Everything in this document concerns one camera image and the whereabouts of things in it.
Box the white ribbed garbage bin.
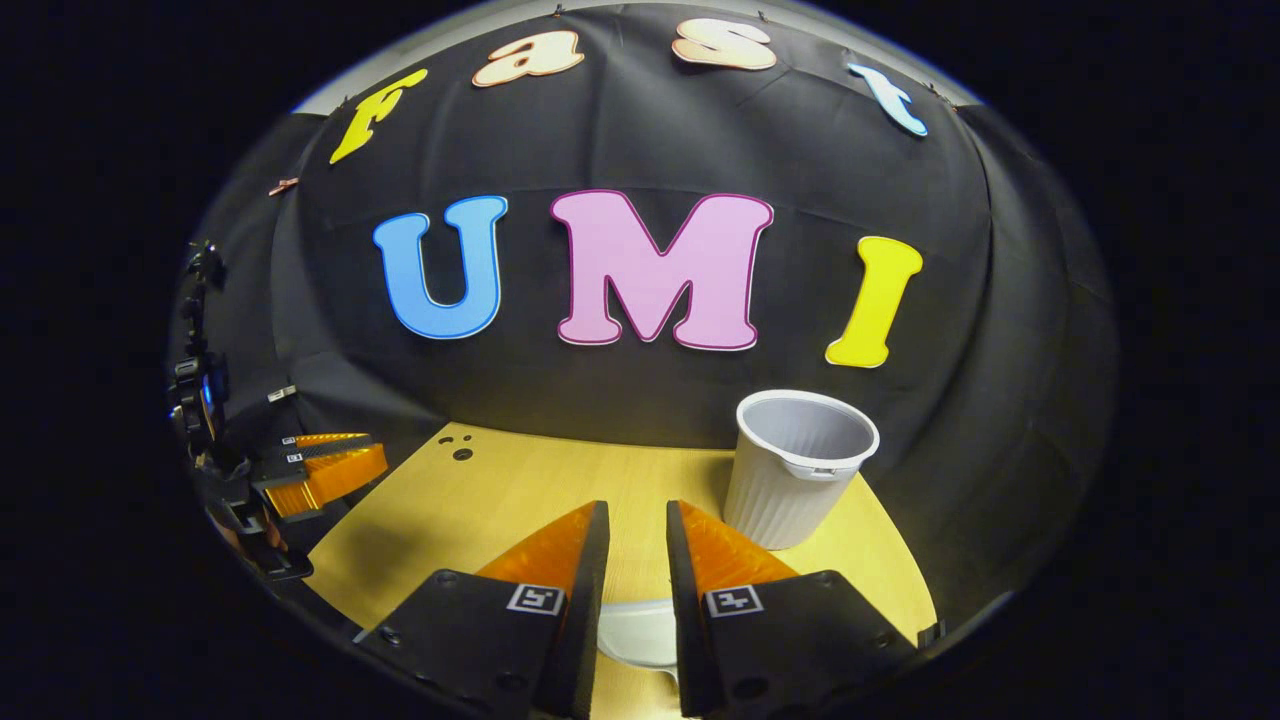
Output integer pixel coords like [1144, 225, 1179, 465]
[722, 389, 882, 552]

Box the black backdrop cloth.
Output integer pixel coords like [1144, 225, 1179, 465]
[170, 0, 1119, 621]

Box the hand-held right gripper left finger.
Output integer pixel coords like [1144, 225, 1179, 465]
[355, 500, 611, 720]

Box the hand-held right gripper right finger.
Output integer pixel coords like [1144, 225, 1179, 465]
[666, 500, 921, 720]

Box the wooden desktop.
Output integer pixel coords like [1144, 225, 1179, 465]
[305, 421, 941, 720]

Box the white dustpan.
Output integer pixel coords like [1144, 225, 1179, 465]
[596, 599, 681, 683]

